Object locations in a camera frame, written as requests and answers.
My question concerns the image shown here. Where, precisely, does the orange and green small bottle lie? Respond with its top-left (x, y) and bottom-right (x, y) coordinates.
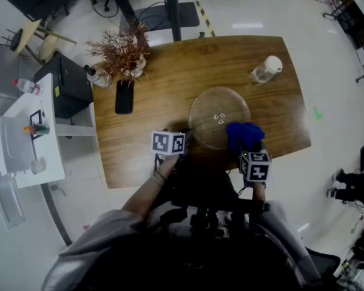
top-left (22, 123), bottom-right (51, 136)

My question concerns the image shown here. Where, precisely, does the person's right forearm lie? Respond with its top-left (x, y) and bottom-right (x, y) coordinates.
top-left (251, 182), bottom-right (268, 202)

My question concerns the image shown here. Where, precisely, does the black router with antennas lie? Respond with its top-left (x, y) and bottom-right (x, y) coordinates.
top-left (1, 27), bottom-right (24, 52)

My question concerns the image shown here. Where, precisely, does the person's left forearm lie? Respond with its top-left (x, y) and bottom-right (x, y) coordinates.
top-left (121, 155), bottom-right (183, 221)

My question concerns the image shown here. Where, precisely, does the black framed white card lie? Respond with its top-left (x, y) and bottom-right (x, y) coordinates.
top-left (29, 109), bottom-right (43, 138)

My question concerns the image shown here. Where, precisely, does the black mesh office chair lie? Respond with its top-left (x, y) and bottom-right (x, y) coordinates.
top-left (303, 247), bottom-right (342, 284)

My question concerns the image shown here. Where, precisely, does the thin green wrist bracelet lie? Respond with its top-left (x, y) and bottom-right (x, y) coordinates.
top-left (150, 170), bottom-right (167, 187)

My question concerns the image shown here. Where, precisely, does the dried plant in white vase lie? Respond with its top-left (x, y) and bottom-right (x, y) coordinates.
top-left (84, 18), bottom-right (152, 83)

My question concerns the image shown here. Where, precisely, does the black chest camera rig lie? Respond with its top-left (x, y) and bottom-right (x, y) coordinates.
top-left (151, 156), bottom-right (271, 239)

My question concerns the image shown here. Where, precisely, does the black smartphone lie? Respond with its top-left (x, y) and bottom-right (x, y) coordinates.
top-left (115, 79), bottom-right (135, 115)

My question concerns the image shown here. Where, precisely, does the black box appliance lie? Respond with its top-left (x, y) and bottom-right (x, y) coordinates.
top-left (33, 52), bottom-right (94, 121)

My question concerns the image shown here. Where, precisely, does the clear soap dispenser black pump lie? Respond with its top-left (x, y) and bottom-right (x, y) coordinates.
top-left (83, 64), bottom-right (113, 89)

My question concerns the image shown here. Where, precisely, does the black display stand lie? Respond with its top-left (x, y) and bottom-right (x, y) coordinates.
top-left (120, 0), bottom-right (200, 42)

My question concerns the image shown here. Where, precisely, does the clear glass round plate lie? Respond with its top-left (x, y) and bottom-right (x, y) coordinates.
top-left (188, 86), bottom-right (252, 151)

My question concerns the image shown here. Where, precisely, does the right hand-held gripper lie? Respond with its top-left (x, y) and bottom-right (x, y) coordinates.
top-left (238, 142), bottom-right (273, 190)

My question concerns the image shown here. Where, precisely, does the clear glass cup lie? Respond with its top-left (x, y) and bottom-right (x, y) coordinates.
top-left (30, 157), bottom-right (47, 175)

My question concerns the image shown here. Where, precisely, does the white side table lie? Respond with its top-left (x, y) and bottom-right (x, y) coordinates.
top-left (1, 73), bottom-right (98, 190)

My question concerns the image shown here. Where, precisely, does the plastic water bottle red cap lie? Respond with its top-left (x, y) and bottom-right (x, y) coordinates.
top-left (12, 78), bottom-right (45, 96)

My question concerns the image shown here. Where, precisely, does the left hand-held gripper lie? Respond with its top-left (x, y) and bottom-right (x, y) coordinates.
top-left (150, 128), bottom-right (198, 164)

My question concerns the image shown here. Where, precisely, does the person's grey shirt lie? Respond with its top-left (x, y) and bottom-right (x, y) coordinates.
top-left (41, 200), bottom-right (322, 291)

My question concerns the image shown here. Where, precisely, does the blue cloth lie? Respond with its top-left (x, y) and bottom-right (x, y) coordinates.
top-left (226, 121), bottom-right (266, 151)

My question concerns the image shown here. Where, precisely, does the glass jar with white lid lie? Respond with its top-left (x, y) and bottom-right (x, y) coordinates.
top-left (250, 55), bottom-right (284, 85)

